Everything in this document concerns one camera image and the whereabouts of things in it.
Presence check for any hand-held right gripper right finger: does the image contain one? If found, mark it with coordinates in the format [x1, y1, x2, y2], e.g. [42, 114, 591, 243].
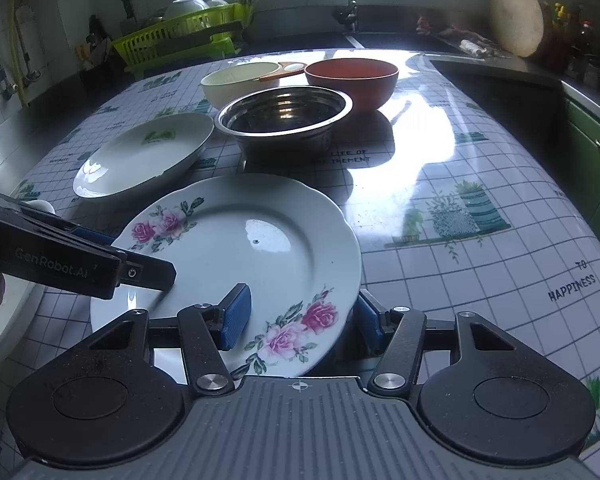
[355, 290, 526, 396]

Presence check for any green kitchen cabinet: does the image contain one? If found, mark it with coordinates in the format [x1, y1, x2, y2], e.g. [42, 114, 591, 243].
[562, 94, 600, 243]

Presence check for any yellow capped bottle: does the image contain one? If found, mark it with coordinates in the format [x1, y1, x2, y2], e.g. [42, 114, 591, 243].
[552, 4, 572, 38]

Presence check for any rose print white plate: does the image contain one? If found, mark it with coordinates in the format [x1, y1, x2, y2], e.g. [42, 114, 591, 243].
[90, 174, 363, 378]

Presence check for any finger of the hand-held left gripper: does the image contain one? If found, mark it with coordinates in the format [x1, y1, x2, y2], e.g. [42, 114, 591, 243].
[112, 246, 177, 292]
[71, 226, 118, 248]

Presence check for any large white bowl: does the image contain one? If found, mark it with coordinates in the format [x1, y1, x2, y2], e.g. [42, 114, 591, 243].
[162, 0, 211, 23]

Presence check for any yellow hose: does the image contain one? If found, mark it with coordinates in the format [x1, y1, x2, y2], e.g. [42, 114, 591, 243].
[7, 0, 32, 108]

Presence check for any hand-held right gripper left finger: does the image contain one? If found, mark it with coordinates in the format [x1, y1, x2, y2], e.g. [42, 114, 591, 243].
[75, 282, 253, 396]

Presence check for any round wooden cutting board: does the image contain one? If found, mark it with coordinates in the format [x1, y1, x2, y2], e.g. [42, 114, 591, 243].
[490, 0, 547, 58]

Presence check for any green print white oval plate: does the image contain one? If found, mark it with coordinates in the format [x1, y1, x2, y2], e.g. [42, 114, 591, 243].
[72, 112, 216, 200]

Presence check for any cream bowl with orange handle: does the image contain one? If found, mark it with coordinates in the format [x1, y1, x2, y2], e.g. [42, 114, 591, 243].
[201, 60, 308, 110]

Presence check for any red capped bottle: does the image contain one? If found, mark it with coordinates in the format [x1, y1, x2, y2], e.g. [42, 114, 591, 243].
[577, 21, 597, 67]

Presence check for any plant print checked tablecloth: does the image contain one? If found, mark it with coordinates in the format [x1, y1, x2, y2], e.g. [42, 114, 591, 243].
[0, 49, 600, 480]

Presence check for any reddish brown bowl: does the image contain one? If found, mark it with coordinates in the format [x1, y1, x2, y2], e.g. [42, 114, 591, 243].
[304, 58, 400, 115]

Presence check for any green plastic dish rack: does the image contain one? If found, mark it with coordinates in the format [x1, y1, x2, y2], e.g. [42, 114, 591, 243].
[111, 2, 255, 73]

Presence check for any stainless steel bowl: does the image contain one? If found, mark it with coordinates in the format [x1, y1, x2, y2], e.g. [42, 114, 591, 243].
[214, 86, 354, 161]

